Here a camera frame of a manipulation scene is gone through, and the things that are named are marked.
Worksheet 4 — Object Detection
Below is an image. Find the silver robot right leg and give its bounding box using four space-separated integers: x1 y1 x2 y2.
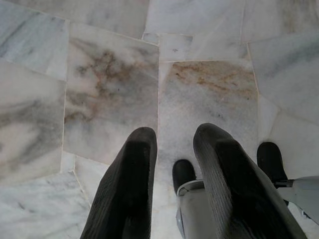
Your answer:
274 175 319 225

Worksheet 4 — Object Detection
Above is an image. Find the black robot right foot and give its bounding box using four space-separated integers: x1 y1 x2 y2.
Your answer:
256 141 289 186

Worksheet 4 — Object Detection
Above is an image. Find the silver robot leg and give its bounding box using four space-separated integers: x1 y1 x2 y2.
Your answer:
175 180 220 239
274 175 319 225

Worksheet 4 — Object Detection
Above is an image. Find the silver robot left leg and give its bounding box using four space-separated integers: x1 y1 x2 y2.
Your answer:
175 180 220 239

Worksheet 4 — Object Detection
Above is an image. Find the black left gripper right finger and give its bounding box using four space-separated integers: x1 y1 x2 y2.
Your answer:
193 123 307 239

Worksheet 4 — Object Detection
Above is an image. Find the black robot foot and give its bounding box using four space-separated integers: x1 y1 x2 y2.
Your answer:
172 159 196 195
256 141 289 186

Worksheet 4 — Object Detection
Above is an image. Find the black robot left foot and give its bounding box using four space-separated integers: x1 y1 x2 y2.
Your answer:
172 159 196 195

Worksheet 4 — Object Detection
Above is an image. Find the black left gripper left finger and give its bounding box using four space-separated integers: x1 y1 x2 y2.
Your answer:
81 126 158 239

